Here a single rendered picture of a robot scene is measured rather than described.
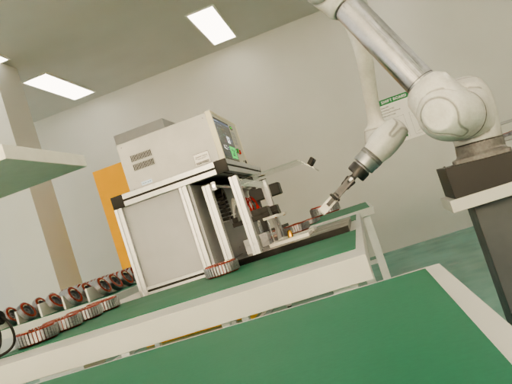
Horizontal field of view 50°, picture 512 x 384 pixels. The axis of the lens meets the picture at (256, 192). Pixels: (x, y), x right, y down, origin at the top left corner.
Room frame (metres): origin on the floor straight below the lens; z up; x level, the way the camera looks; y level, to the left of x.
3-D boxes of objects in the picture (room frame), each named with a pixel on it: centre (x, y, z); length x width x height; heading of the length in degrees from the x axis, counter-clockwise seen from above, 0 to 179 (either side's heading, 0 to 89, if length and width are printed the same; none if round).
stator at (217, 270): (1.74, 0.18, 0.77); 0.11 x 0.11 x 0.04
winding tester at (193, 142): (2.26, 0.22, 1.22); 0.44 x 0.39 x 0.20; 170
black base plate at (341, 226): (2.19, -0.08, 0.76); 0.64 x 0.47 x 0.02; 170
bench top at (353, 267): (2.23, 0.15, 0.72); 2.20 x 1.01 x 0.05; 170
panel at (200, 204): (2.23, 0.16, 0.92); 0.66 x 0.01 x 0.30; 170
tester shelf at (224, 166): (2.24, 0.22, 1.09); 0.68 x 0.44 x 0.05; 170
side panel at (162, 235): (1.94, 0.36, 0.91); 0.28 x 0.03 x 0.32; 80
